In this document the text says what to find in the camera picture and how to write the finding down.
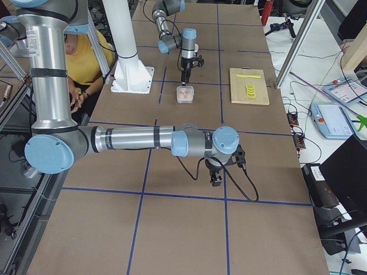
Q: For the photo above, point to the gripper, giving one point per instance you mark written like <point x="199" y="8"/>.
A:
<point x="213" y="167"/>
<point x="186" y="65"/>

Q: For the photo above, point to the clear plastic egg box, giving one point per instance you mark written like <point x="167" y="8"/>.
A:
<point x="189" y="91"/>

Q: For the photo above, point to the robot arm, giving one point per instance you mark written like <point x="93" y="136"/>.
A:
<point x="184" y="40"/>
<point x="57" y="140"/>

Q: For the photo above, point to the brown egg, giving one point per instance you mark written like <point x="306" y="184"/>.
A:
<point x="181" y="93"/>
<point x="184" y="100"/>

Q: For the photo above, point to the yellow plastic knife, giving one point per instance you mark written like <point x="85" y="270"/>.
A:
<point x="248" y="76"/>

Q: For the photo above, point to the wooden cutting board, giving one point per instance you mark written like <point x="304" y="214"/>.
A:
<point x="238" y="89"/>

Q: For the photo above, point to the person in yellow shirt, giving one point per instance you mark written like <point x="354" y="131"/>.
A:
<point x="85" y="79"/>

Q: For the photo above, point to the red cylinder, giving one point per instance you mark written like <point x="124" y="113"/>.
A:
<point x="266" y="11"/>

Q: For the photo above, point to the teach pendant tablet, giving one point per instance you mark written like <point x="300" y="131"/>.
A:
<point x="331" y="121"/>
<point x="346" y="91"/>

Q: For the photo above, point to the black monitor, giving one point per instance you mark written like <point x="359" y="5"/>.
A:
<point x="345" y="173"/>

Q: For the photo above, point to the reacher grabber stick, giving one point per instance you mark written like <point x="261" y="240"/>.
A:
<point x="361" y="119"/>

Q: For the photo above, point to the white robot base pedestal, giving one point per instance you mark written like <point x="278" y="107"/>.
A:
<point x="130" y="76"/>

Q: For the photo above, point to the aluminium frame post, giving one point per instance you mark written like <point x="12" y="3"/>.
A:
<point x="305" y="27"/>

